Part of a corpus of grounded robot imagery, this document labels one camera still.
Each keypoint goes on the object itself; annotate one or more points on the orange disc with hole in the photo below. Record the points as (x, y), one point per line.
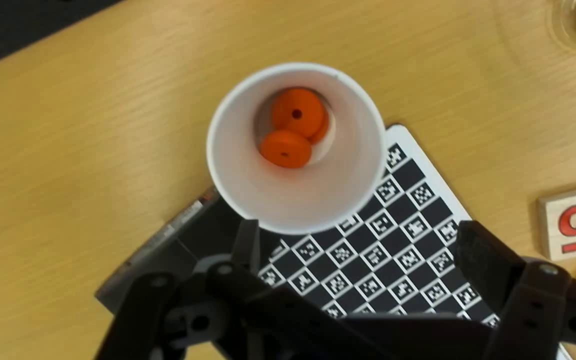
(305, 110)
(285, 148)

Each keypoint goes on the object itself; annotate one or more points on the wooden number puzzle board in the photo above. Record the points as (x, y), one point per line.
(574, 221)

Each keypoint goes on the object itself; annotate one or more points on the white paper cup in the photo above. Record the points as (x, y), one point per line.
(235, 161)

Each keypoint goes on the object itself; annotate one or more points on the black white marker checkerboard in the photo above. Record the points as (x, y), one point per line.
(409, 227)

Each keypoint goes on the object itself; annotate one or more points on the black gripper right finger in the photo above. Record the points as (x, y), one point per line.
(540, 306)

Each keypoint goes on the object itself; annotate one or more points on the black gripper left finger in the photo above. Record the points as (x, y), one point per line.
(188, 306)

